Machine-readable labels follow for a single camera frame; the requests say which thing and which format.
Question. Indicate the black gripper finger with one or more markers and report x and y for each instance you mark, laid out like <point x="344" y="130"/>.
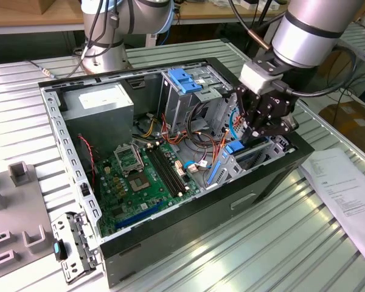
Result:
<point x="270" y="124"/>
<point x="248" y="103"/>

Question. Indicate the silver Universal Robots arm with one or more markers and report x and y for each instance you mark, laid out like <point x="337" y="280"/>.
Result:
<point x="307" y="33"/>

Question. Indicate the grey perforated disk bay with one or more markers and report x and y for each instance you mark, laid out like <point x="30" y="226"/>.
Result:
<point x="231" y="170"/>

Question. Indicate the blue plastic drive latch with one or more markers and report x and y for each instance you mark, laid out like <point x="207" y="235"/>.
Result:
<point x="179" y="79"/>

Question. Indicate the grey optical drive cage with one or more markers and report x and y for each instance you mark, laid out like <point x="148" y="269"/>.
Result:
<point x="173" y="106"/>

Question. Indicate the brown cardboard box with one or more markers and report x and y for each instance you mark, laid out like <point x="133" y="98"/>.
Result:
<point x="353" y="127"/>

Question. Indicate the white printed paper sheet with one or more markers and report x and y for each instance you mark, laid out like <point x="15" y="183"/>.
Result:
<point x="337" y="188"/>

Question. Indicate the black RAM slot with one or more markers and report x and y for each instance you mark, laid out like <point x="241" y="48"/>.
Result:
<point x="164" y="170"/>
<point x="171" y="170"/>
<point x="160" y="170"/>
<point x="168" y="170"/>

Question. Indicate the light wooden desk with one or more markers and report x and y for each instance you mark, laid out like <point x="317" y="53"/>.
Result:
<point x="200" y="10"/>

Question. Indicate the CPU socket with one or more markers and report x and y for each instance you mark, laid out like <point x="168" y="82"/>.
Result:
<point x="138" y="182"/>

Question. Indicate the black open PC case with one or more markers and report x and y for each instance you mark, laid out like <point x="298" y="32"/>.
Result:
<point x="185" y="231"/>

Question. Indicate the grey power supply unit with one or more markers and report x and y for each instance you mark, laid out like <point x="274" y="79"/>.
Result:
<point x="100" y="124"/>

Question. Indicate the blue expansion slot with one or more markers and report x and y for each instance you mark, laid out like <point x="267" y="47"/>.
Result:
<point x="140" y="214"/>

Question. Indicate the green motherboard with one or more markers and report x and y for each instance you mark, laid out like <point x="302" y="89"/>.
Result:
<point x="118" y="194"/>

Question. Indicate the grey parts rack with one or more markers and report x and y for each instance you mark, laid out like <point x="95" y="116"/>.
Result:
<point x="15" y="207"/>

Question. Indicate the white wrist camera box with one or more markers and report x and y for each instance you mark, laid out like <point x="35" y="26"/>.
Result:
<point x="255" y="79"/>

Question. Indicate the metal expansion card bracket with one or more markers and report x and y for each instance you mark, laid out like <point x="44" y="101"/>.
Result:
<point x="79" y="243"/>

